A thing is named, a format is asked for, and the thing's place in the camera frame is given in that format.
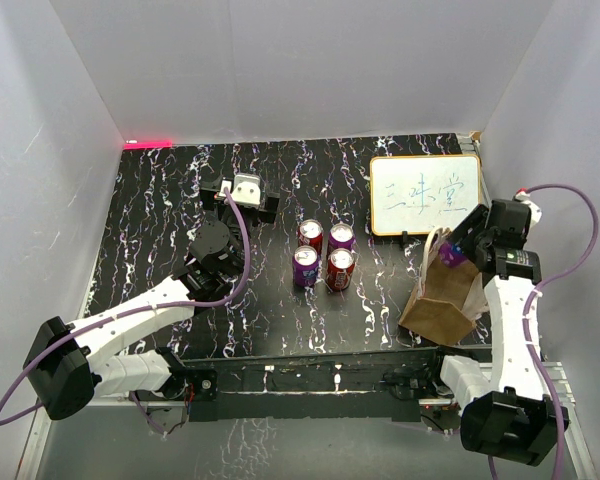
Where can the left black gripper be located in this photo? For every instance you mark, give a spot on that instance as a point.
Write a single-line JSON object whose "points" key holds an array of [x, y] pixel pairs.
{"points": [[266, 216]]}

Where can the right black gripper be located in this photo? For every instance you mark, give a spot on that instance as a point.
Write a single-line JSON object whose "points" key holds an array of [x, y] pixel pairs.
{"points": [[473, 224]]}

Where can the purple Fanta can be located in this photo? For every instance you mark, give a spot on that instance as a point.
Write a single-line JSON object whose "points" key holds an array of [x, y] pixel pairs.
{"points": [[341, 236], [305, 263], [451, 255]]}

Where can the red Coke can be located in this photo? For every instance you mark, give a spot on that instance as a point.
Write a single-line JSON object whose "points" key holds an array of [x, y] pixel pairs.
{"points": [[310, 233], [340, 268]]}

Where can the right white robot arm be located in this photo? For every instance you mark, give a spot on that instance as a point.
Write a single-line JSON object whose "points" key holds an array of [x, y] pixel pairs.
{"points": [[513, 413]]}

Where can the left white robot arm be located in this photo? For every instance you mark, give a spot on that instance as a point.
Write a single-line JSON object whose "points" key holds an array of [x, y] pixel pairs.
{"points": [[69, 364]]}

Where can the canvas bag with cat print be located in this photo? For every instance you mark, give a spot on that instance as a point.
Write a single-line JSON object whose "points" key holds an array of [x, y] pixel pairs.
{"points": [[448, 298]]}

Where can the yellow framed whiteboard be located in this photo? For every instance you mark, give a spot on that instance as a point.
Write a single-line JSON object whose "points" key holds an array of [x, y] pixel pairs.
{"points": [[416, 194]]}

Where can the pink LED strip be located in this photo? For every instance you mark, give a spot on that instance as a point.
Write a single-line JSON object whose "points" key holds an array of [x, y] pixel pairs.
{"points": [[152, 144]]}

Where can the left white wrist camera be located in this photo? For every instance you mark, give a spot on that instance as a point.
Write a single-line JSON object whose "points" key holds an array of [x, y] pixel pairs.
{"points": [[245, 189]]}

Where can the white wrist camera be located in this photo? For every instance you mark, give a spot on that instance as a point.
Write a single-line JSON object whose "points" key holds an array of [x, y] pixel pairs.
{"points": [[245, 189], [524, 197]]}

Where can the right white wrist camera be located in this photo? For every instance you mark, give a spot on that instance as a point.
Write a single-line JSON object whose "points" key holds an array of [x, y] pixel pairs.
{"points": [[524, 197]]}

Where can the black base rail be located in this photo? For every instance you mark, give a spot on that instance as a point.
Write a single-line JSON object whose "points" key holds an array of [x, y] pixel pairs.
{"points": [[388, 384]]}

